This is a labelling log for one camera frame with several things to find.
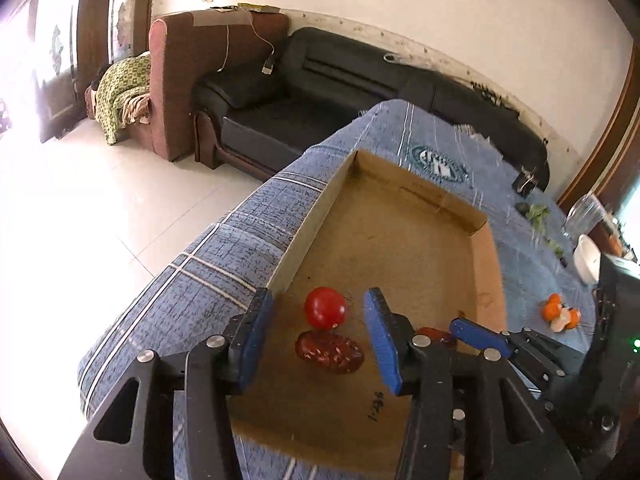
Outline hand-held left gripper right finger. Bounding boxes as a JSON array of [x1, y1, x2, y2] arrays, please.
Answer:
[[363, 287, 583, 480]]

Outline green leaves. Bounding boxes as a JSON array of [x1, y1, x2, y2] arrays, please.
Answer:
[[525, 203, 563, 253]]

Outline white charger cable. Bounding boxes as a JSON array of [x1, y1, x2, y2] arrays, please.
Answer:
[[217, 7, 277, 75]]

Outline brown armchair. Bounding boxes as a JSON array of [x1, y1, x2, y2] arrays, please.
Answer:
[[148, 9, 291, 162]]

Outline large glossy red date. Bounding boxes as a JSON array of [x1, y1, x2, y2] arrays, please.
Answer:
[[415, 327, 457, 350]]

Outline green patterned blanket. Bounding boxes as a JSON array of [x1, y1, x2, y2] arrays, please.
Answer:
[[95, 54, 152, 146]]

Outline blue plaid cloth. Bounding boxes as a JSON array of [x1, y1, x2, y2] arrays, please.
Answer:
[[77, 99, 601, 480]]

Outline wrinkled red date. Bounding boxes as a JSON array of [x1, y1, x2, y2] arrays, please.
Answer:
[[295, 331, 365, 375]]

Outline red tomato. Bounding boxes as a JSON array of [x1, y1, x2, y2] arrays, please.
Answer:
[[304, 287, 348, 331]]

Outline wooden door frame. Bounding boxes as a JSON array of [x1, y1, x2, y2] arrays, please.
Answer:
[[557, 45, 640, 211]]

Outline black leather sofa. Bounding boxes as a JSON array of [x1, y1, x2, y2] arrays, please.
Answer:
[[192, 27, 551, 193]]

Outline shallow cardboard tray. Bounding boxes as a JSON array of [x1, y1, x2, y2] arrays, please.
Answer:
[[227, 150, 508, 478]]

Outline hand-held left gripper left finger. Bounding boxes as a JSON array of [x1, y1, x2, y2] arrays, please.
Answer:
[[56, 287, 275, 480]]

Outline white bowl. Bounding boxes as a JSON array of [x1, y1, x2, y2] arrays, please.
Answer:
[[572, 234, 603, 285]]

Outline wooden glass door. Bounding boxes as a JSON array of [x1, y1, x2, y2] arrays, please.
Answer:
[[30, 0, 83, 143]]

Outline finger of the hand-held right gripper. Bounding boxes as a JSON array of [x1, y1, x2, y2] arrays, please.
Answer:
[[449, 318, 586, 396]]

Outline wooden glass door panel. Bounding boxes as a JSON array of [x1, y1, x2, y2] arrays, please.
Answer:
[[107, 0, 143, 58]]

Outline clear glass jar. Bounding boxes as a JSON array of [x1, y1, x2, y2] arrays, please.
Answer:
[[562, 194, 606, 238]]

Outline small black clip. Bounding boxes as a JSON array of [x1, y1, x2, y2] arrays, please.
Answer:
[[512, 166, 538, 196]]

